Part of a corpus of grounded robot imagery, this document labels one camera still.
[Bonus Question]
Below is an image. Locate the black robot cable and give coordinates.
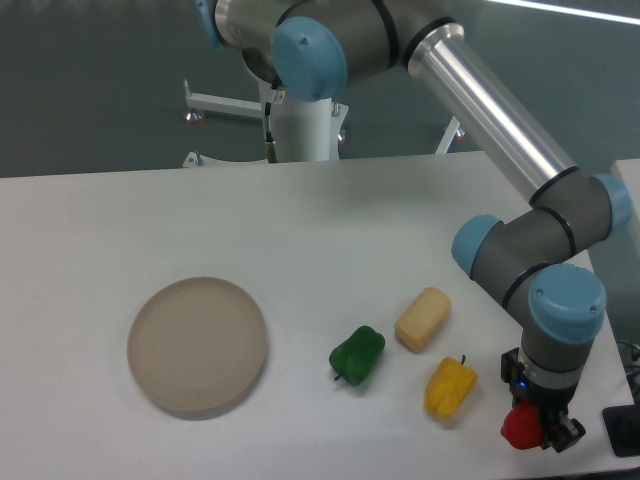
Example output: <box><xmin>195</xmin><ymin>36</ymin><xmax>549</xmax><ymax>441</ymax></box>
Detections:
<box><xmin>262</xmin><ymin>79</ymin><xmax>287</xmax><ymax>164</ymax></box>

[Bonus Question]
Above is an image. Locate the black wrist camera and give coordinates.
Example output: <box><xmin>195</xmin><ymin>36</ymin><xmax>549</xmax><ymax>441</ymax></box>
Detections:
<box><xmin>500</xmin><ymin>348</ymin><xmax>527</xmax><ymax>397</ymax></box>

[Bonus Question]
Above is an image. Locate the green toy pepper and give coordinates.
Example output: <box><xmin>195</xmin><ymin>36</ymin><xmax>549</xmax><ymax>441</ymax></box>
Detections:
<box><xmin>329</xmin><ymin>325</ymin><xmax>386</xmax><ymax>386</ymax></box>

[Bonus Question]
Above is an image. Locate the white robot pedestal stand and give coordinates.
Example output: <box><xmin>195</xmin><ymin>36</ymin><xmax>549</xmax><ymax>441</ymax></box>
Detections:
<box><xmin>180</xmin><ymin>78</ymin><xmax>466</xmax><ymax>170</ymax></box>

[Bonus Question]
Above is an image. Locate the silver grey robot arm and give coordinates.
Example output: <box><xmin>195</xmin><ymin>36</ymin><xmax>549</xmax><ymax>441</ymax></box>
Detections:
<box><xmin>195</xmin><ymin>1</ymin><xmax>633</xmax><ymax>452</ymax></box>

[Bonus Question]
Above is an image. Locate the beige toy bread loaf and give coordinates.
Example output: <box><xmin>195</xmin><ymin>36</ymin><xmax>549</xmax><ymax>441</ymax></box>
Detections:
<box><xmin>394</xmin><ymin>287</ymin><xmax>451</xmax><ymax>353</ymax></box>

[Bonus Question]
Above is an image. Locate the yellow toy pepper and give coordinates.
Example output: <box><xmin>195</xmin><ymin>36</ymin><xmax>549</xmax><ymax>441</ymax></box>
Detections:
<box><xmin>423</xmin><ymin>355</ymin><xmax>478</xmax><ymax>420</ymax></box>

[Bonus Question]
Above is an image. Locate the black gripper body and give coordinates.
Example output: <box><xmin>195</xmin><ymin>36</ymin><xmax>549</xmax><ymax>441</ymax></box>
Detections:
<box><xmin>510</xmin><ymin>370</ymin><xmax>579</xmax><ymax>426</ymax></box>

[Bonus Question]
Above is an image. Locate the red toy pepper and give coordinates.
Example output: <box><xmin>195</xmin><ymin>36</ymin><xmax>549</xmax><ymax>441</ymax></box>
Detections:
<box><xmin>500</xmin><ymin>401</ymin><xmax>544</xmax><ymax>450</ymax></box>

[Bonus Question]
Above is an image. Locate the black box at table edge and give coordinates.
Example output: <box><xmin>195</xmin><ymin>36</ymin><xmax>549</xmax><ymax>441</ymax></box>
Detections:
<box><xmin>602</xmin><ymin>405</ymin><xmax>639</xmax><ymax>458</ymax></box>

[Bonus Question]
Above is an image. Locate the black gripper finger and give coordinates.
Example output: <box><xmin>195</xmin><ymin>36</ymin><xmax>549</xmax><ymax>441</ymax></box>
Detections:
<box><xmin>541</xmin><ymin>410</ymin><xmax>585</xmax><ymax>453</ymax></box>

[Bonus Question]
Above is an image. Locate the beige round plate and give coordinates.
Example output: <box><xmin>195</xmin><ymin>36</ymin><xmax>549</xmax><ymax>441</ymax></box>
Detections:
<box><xmin>127</xmin><ymin>277</ymin><xmax>268</xmax><ymax>420</ymax></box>

